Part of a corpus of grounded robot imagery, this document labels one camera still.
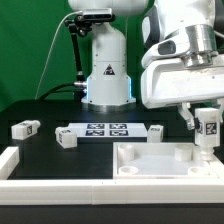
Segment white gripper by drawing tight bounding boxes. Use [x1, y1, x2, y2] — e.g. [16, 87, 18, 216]
[141, 59, 224, 130]

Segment white square tabletop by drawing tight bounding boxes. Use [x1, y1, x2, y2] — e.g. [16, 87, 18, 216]
[113, 142, 219, 179]

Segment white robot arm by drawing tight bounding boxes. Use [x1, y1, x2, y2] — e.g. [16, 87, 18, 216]
[68, 0, 224, 129]

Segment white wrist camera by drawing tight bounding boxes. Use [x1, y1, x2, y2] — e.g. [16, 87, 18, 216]
[141, 32, 190, 68]

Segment white front fence wall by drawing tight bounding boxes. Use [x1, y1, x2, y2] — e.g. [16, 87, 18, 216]
[0, 179, 224, 205]

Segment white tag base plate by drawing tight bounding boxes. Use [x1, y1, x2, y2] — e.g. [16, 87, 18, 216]
[68, 123, 147, 138]

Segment grey mounted depth camera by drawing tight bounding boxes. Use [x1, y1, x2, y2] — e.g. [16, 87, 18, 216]
[82, 8, 113, 21]

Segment black base cables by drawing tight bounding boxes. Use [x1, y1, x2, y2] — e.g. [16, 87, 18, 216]
[39, 82, 88, 101]

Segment white camera cable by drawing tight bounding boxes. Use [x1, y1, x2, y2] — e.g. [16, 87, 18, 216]
[34, 10, 83, 100]

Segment white left fence wall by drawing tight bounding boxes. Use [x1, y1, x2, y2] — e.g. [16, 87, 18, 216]
[0, 147, 20, 180]

